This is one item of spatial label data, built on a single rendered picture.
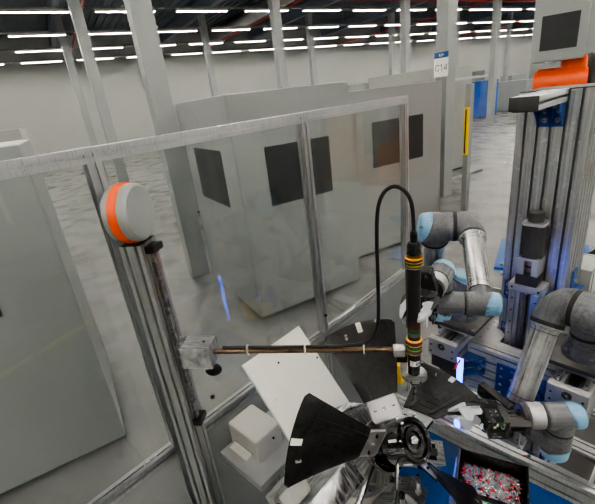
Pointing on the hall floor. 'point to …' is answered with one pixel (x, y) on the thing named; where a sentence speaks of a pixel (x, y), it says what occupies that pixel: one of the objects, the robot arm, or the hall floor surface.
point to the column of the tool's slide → (171, 372)
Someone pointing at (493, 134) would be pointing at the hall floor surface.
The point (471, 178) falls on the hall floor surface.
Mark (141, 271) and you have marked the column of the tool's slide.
